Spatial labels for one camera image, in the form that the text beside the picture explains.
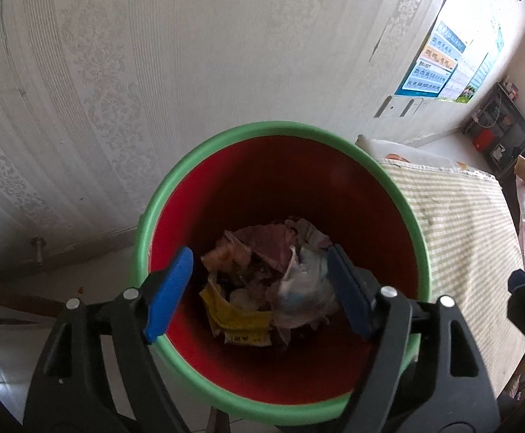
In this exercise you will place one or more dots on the red box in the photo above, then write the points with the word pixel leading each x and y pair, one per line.
pixel 481 140

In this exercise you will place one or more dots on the white pink chart wall poster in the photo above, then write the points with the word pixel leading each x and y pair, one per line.
pixel 458 82

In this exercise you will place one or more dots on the brown wooden board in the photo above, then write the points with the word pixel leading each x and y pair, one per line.
pixel 9 295

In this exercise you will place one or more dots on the dark shelf desk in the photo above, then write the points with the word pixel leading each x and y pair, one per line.
pixel 510 117

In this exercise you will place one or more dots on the white wall socket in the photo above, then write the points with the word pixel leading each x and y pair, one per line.
pixel 413 107
pixel 396 107

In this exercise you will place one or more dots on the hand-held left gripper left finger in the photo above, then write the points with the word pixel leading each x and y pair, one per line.
pixel 170 288

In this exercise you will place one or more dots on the small boxes on desk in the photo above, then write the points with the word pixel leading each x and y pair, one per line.
pixel 510 90

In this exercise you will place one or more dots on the green and red bin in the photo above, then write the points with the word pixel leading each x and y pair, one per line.
pixel 289 180

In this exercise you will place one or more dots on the striped yellow table cloth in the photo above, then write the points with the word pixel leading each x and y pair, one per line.
pixel 460 234

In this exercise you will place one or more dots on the blue white plastic wrapper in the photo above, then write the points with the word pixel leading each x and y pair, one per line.
pixel 303 286

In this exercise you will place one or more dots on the yellow paper wrapper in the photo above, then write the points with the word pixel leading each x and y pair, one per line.
pixel 239 322

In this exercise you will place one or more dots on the green blue number wall poster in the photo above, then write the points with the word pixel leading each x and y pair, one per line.
pixel 470 94

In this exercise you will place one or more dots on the metal wall peg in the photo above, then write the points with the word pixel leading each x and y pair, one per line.
pixel 39 248

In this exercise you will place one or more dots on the purple foil wrapper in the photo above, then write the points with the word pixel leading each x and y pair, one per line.
pixel 267 246

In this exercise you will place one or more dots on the large blue letter wall poster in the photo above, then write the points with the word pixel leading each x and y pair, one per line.
pixel 433 63

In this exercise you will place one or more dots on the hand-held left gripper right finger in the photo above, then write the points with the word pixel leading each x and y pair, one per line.
pixel 348 288

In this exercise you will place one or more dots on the white orange wrapper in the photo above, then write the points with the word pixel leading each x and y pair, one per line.
pixel 217 257

